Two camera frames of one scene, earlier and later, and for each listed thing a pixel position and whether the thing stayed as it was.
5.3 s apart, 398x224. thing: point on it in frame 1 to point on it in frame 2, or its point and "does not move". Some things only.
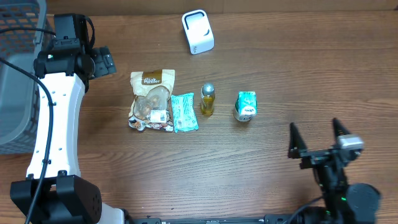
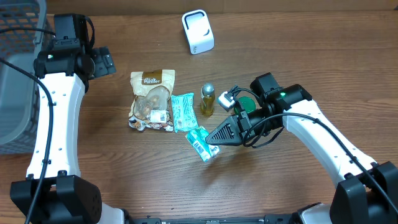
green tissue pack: (247, 103) to (197, 138)
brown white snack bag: (151, 107) does not move
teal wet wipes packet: (184, 112) does not move
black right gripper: (297, 149) to (238, 125)
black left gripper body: (104, 65) does not move
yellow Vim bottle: (208, 99) does not move
